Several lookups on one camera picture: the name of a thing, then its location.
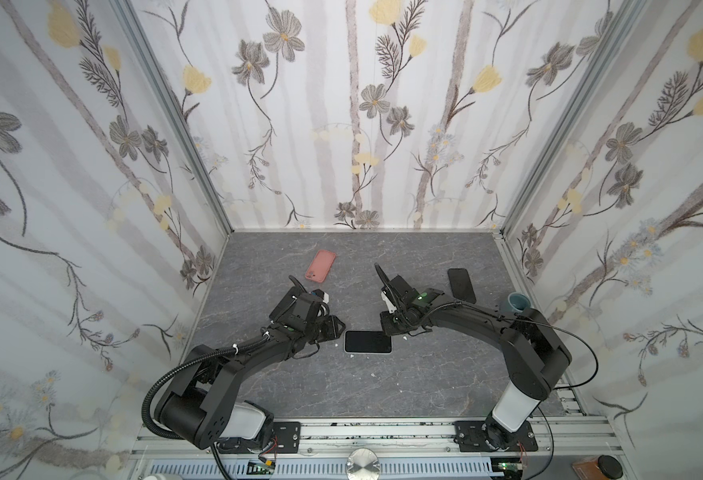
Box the light blue phone case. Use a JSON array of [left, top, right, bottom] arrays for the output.
[[344, 330, 393, 355]]

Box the black phone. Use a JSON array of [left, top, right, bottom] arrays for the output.
[[269, 295, 296, 322]]

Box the pink phone case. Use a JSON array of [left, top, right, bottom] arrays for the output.
[[305, 249, 337, 283]]

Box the black phone case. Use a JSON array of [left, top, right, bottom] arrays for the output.
[[447, 268, 477, 304]]

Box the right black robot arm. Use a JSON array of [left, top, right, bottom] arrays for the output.
[[375, 264, 587, 452]]

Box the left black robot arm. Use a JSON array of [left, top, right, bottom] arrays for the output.
[[141, 276, 346, 479]]

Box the teal ceramic cup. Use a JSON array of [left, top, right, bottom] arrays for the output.
[[501, 292, 531, 315]]

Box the round silver knob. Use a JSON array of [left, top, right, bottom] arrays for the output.
[[346, 448, 381, 480]]

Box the brown box black cap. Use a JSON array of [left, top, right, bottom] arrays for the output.
[[571, 455, 625, 480]]

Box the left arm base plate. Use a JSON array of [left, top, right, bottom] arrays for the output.
[[217, 421, 302, 455]]

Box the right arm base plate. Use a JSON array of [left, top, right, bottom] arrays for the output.
[[453, 420, 539, 453]]

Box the white ventilated cable duct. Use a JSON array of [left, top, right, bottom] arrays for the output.
[[146, 458, 503, 480]]

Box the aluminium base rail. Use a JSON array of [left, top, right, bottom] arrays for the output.
[[129, 389, 637, 479]]

